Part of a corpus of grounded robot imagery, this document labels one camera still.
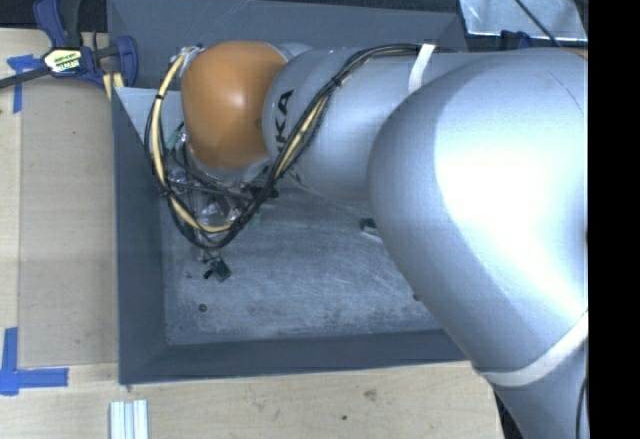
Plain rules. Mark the small dark green object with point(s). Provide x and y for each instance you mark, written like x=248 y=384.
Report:
x=368 y=224

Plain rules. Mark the grey metal bin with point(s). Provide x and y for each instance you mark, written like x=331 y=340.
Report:
x=310 y=277

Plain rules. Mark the pale wood flat board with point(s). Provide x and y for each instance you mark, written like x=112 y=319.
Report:
x=65 y=227

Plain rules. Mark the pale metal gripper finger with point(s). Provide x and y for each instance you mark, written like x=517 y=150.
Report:
x=202 y=257

